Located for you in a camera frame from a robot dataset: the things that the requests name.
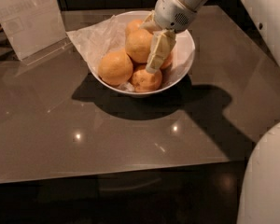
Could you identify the back orange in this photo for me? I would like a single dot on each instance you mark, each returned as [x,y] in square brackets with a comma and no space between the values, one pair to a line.
[132,26]

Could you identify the white robot base shell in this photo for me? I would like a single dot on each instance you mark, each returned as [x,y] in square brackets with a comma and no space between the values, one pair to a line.
[260,195]

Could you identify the white ceramic bowl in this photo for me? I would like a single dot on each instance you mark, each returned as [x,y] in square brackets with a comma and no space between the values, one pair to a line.
[183,56]

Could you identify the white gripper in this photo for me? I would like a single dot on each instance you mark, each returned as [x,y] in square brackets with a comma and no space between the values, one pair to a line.
[171,12]

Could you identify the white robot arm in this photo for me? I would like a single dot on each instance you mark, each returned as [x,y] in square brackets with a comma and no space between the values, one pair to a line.
[265,14]

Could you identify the right orange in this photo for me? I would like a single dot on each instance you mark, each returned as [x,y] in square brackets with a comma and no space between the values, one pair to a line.
[167,62]

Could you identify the top orange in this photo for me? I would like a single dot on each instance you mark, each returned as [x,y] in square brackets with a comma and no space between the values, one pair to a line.
[137,45]

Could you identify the front bottom orange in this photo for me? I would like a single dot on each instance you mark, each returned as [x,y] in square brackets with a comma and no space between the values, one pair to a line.
[143,81]

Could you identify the acrylic sign holder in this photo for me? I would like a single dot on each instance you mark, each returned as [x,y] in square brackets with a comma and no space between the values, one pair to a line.
[34,28]

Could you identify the white paper liner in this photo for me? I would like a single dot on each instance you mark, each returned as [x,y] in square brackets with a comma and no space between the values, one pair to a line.
[94,42]

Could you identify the left front orange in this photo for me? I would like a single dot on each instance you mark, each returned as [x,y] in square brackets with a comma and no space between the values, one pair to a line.
[115,68]

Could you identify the orange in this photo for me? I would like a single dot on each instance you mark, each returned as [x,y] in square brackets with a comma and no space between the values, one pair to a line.
[115,68]
[132,26]
[167,62]
[143,81]
[137,45]

